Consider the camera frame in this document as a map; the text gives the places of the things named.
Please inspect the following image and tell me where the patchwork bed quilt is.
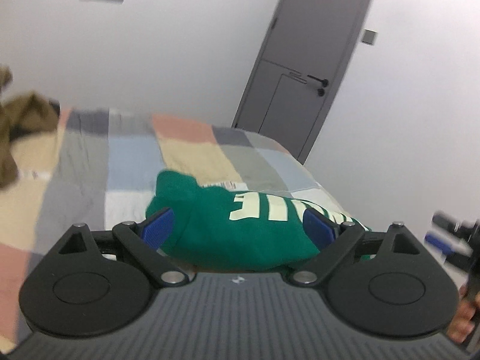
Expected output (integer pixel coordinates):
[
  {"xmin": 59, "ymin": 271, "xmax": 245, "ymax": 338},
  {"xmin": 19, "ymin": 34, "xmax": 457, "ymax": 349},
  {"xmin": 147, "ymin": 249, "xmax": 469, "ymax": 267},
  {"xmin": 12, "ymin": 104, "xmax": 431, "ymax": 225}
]
[{"xmin": 1, "ymin": 109, "xmax": 349, "ymax": 352}]

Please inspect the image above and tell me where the person right hand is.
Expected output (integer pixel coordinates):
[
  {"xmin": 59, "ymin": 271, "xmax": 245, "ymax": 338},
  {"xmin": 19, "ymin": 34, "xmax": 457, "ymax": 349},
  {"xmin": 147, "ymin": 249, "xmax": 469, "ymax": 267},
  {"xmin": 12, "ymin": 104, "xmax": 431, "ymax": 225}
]
[{"xmin": 447, "ymin": 283, "xmax": 479, "ymax": 344}]

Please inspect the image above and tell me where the grey light switch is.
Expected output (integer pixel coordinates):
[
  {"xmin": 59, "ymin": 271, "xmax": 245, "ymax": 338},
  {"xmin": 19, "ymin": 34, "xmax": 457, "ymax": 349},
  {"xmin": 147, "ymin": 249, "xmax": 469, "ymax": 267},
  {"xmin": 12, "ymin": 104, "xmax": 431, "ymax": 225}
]
[{"xmin": 361, "ymin": 29, "xmax": 377, "ymax": 46}]

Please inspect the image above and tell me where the brown garment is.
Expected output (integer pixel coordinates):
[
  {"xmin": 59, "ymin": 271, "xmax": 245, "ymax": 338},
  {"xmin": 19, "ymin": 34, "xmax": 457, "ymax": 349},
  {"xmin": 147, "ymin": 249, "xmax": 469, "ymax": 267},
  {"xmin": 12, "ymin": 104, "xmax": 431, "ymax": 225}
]
[{"xmin": 0, "ymin": 65, "xmax": 61, "ymax": 190}]

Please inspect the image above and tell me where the green hooded sweatshirt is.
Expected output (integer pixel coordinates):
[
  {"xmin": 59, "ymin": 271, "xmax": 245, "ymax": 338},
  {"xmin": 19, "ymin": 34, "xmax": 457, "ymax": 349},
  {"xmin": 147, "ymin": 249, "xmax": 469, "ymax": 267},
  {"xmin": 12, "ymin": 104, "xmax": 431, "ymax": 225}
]
[{"xmin": 145, "ymin": 171, "xmax": 350, "ymax": 272}]

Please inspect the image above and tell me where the grey door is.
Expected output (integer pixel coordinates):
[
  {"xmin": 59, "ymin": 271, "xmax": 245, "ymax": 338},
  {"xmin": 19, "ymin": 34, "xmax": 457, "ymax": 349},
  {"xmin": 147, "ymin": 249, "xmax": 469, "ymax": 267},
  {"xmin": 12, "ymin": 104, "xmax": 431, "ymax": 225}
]
[{"xmin": 233, "ymin": 0, "xmax": 370, "ymax": 163}]

